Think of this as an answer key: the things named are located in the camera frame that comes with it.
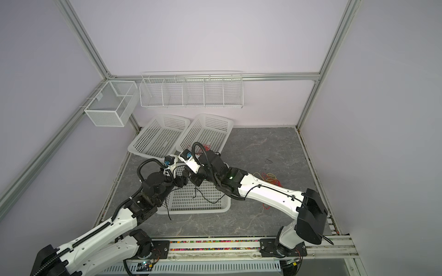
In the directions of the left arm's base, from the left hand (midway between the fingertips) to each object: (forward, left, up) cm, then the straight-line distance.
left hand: (183, 165), depth 77 cm
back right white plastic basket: (+40, -12, -21) cm, 47 cm away
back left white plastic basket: (+37, +24, -21) cm, 49 cm away
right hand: (-4, -3, +5) cm, 7 cm away
